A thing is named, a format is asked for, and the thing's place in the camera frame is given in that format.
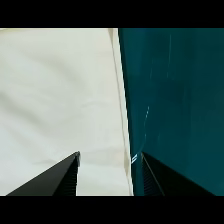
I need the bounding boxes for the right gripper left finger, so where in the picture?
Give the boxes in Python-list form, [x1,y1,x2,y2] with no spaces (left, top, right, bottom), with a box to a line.
[5,150,81,197]

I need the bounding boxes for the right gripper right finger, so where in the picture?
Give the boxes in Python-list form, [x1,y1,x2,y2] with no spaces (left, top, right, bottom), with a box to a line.
[141,151,215,197]

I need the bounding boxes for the cream T-shirt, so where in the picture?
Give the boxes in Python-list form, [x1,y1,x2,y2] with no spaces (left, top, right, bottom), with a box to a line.
[0,28,136,197]

